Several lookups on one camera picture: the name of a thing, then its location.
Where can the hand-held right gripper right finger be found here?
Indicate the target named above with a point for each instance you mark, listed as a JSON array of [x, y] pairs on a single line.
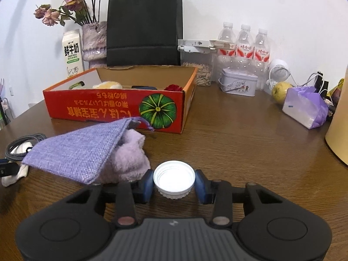
[[201, 186]]

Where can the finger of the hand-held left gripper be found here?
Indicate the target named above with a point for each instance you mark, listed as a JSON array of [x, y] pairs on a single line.
[[9, 170]]

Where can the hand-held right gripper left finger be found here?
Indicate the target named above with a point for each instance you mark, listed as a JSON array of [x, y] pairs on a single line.
[[148, 185]]

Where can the white cloth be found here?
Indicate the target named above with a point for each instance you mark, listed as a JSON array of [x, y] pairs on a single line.
[[13, 178]]

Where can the white bottle cap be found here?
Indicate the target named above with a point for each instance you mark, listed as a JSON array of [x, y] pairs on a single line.
[[174, 179]]

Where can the purple fluffy cloth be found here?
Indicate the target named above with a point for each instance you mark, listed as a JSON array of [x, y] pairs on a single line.
[[127, 160]]

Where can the purple woven pouch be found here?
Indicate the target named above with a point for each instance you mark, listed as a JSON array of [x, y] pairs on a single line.
[[76, 152]]

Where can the red cardboard box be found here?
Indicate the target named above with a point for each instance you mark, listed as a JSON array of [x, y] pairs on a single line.
[[108, 108]]

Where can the dark blue zip case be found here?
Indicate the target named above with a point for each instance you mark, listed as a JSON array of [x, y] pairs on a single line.
[[144, 87]]

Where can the red rose flower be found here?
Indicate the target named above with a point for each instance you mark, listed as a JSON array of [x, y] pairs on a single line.
[[174, 87]]

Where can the printed tin box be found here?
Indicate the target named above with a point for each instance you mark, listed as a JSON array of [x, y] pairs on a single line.
[[239, 84]]

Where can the clear seed container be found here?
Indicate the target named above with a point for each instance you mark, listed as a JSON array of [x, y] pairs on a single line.
[[201, 72]]

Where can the yellow green pear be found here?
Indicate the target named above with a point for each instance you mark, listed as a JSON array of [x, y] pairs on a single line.
[[280, 92]]

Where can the purple tissue pack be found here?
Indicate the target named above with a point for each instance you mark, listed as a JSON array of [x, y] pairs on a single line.
[[304, 106]]

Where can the white green milk carton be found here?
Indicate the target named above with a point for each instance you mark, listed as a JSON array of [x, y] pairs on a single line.
[[72, 54]]

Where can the small white fan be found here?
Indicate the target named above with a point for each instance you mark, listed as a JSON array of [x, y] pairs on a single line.
[[280, 70]]

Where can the flat white box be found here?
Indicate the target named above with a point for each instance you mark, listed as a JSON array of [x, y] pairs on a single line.
[[195, 43]]

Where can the yellow thermos jug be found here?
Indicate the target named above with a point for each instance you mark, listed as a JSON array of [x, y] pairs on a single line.
[[339, 136]]

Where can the purple white vase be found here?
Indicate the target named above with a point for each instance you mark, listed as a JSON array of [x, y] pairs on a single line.
[[93, 43]]

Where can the black paper bag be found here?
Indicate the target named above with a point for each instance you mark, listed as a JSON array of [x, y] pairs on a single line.
[[144, 27]]

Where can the black charger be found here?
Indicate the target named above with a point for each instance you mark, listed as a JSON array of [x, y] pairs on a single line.
[[322, 83]]

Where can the yellow purple snack packet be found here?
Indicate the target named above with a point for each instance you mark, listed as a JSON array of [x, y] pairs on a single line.
[[338, 89]]

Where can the white wall socket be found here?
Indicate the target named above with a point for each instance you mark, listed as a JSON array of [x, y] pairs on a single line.
[[11, 91]]

